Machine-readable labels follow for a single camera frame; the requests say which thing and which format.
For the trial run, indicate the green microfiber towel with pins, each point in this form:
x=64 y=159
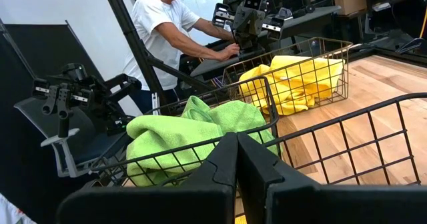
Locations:
x=160 y=134
x=240 y=117

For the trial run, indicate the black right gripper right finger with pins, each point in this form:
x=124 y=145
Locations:
x=263 y=190

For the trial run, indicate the grey office chair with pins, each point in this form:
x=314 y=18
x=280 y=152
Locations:
x=86 y=147

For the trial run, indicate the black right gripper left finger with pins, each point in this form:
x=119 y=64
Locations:
x=217 y=184

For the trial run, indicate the person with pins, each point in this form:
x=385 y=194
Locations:
x=156 y=17

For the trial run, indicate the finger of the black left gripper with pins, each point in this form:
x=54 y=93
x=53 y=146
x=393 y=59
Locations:
x=241 y=22
x=257 y=22

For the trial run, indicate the yellow microfiber towel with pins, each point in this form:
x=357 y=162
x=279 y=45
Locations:
x=257 y=84
x=317 y=70

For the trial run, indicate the black backdrop panel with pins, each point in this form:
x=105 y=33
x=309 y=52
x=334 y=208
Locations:
x=40 y=50

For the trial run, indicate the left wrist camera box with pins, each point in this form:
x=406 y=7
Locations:
x=254 y=1

